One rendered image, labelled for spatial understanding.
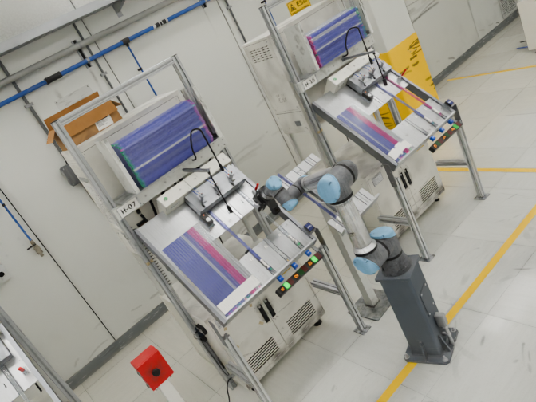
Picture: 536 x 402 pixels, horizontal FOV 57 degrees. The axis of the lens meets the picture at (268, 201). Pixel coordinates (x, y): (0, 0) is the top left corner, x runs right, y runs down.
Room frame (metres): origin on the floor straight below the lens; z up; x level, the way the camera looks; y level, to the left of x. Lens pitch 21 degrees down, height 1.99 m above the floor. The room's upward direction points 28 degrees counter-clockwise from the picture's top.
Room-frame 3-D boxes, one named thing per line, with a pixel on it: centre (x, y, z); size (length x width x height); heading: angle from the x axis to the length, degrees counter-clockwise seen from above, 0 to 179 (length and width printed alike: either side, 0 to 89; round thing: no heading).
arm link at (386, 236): (2.06, -0.41, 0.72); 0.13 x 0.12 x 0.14; 124
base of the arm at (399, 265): (2.07, -0.42, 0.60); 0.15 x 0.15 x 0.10
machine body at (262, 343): (2.81, 0.47, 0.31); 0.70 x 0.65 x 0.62; 118
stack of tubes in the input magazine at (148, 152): (2.73, 0.36, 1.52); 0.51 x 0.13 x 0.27; 118
